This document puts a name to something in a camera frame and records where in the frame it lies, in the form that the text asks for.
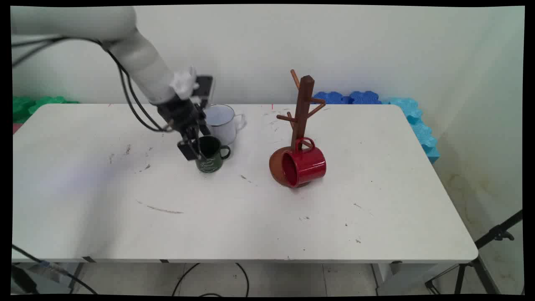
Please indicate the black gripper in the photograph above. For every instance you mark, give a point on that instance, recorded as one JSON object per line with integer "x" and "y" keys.
{"x": 180, "y": 113}

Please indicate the red enamel mug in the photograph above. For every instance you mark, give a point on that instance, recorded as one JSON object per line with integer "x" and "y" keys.
{"x": 307, "y": 165}

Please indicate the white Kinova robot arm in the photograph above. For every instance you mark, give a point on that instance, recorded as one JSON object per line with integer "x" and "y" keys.
{"x": 83, "y": 25}

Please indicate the dark green enamel mug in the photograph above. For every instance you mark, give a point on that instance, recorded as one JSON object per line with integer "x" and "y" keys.
{"x": 214, "y": 156}

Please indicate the white enamel mug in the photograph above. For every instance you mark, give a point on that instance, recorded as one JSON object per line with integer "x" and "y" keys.
{"x": 223, "y": 123}

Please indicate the brown wooden mug tree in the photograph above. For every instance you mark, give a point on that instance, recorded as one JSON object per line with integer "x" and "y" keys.
{"x": 304, "y": 104}

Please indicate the dark blue foam mat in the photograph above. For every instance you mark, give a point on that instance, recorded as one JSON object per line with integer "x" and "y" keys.
{"x": 347, "y": 98}

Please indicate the green foam mat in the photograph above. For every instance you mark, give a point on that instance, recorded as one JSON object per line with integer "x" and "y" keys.
{"x": 31, "y": 106}

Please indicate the light blue foam mat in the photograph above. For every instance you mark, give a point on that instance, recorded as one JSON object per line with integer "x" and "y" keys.
{"x": 420, "y": 125}

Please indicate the white table leg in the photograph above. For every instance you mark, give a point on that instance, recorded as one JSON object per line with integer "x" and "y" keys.
{"x": 397, "y": 278}

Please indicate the black tripod stand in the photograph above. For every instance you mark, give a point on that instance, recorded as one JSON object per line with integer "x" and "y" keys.
{"x": 480, "y": 251}

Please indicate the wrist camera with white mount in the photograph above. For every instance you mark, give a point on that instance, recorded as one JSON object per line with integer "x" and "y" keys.
{"x": 196, "y": 85}

